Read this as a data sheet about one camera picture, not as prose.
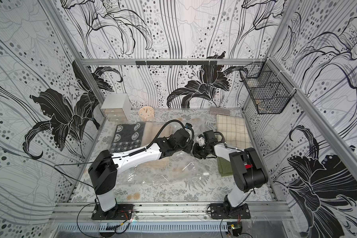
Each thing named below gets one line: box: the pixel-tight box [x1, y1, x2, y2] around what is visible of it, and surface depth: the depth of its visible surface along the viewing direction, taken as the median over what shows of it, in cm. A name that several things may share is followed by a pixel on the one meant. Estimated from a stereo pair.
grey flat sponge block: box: [209, 106, 231, 117], surface depth 116 cm
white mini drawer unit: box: [100, 93, 132, 122], surface depth 112 cm
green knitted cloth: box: [216, 156, 234, 178], surface depth 85 cm
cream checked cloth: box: [216, 114, 252, 149], surface depth 103 cm
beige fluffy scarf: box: [140, 121, 178, 148], surface depth 101 cm
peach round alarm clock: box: [138, 106, 155, 121], surface depth 114 cm
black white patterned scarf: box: [109, 121, 146, 153], surface depth 98 cm
